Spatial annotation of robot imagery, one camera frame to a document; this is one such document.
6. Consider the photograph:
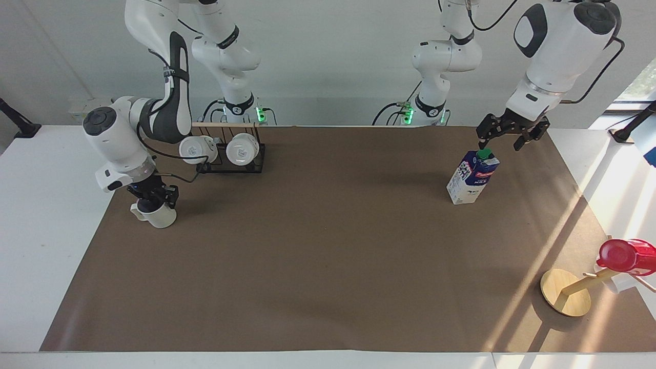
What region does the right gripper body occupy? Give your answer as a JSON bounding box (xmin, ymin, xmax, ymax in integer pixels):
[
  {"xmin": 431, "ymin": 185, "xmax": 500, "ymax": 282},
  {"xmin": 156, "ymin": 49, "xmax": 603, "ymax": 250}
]
[{"xmin": 126, "ymin": 175, "xmax": 168, "ymax": 202}]

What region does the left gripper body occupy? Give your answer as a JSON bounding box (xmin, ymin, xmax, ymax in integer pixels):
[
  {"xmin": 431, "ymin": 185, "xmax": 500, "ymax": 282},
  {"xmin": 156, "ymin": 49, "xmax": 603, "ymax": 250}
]
[{"xmin": 501, "ymin": 109, "xmax": 545, "ymax": 135}]

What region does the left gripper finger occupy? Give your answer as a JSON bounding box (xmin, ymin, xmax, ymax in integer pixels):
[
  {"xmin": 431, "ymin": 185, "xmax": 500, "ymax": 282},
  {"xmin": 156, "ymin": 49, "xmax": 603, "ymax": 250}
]
[
  {"xmin": 475, "ymin": 113, "xmax": 508, "ymax": 151},
  {"xmin": 513, "ymin": 118, "xmax": 551, "ymax": 152}
]

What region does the white cup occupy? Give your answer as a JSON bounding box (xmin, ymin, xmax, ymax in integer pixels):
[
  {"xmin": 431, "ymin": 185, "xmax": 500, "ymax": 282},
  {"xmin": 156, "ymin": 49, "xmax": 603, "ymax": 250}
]
[
  {"xmin": 130, "ymin": 199, "xmax": 178, "ymax": 229},
  {"xmin": 225, "ymin": 133, "xmax": 260, "ymax": 167},
  {"xmin": 179, "ymin": 135, "xmax": 219, "ymax": 165}
]

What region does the milk carton with green cap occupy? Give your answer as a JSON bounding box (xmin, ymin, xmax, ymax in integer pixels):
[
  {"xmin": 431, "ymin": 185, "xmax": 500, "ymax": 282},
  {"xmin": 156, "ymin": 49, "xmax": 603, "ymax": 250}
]
[{"xmin": 446, "ymin": 148, "xmax": 501, "ymax": 206}]

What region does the red cup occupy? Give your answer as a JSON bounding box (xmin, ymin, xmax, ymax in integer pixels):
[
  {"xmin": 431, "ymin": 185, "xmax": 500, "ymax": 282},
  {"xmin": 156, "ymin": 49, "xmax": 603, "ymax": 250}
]
[{"xmin": 596, "ymin": 238, "xmax": 656, "ymax": 278}]

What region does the wooden cup stand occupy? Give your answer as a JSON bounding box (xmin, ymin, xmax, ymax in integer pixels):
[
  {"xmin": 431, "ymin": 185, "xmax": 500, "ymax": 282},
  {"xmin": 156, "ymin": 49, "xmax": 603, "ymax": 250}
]
[{"xmin": 540, "ymin": 268, "xmax": 622, "ymax": 318}]

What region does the black stand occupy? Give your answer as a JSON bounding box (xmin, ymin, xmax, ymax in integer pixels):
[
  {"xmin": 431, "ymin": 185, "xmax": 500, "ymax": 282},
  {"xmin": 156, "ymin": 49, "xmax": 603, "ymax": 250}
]
[
  {"xmin": 608, "ymin": 99, "xmax": 656, "ymax": 145},
  {"xmin": 0, "ymin": 97, "xmax": 42, "ymax": 139}
]

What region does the window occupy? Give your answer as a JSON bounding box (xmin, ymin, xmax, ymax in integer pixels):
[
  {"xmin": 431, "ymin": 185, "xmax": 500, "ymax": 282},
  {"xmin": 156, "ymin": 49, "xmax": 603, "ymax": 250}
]
[{"xmin": 613, "ymin": 55, "xmax": 656, "ymax": 104}]

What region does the black cable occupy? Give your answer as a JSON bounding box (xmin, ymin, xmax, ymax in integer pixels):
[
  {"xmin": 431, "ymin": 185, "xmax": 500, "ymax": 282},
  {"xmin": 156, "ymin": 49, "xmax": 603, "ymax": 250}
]
[
  {"xmin": 135, "ymin": 120, "xmax": 209, "ymax": 184},
  {"xmin": 202, "ymin": 98, "xmax": 227, "ymax": 124},
  {"xmin": 560, "ymin": 37, "xmax": 626, "ymax": 105},
  {"xmin": 465, "ymin": 0, "xmax": 520, "ymax": 32},
  {"xmin": 371, "ymin": 81, "xmax": 424, "ymax": 127}
]

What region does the black wire cup rack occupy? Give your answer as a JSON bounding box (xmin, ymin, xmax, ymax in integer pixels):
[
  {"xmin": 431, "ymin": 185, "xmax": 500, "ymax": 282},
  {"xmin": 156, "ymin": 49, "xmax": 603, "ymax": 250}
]
[{"xmin": 191, "ymin": 121, "xmax": 267, "ymax": 175}]

